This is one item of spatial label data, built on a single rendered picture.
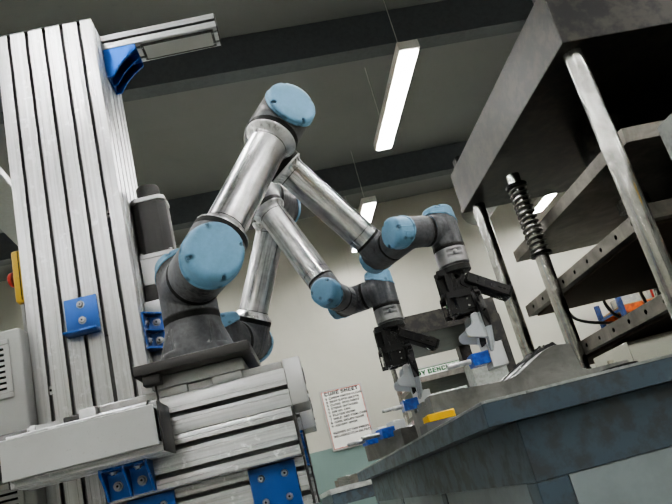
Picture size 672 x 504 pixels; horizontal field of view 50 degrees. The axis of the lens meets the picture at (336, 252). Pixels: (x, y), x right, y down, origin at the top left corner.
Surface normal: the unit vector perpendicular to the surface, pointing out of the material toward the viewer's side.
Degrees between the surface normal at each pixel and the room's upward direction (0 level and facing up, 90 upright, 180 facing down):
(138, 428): 90
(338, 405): 90
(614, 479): 90
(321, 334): 90
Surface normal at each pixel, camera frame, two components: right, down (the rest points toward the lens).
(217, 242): 0.40, -0.29
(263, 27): 0.25, 0.92
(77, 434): 0.00, -0.33
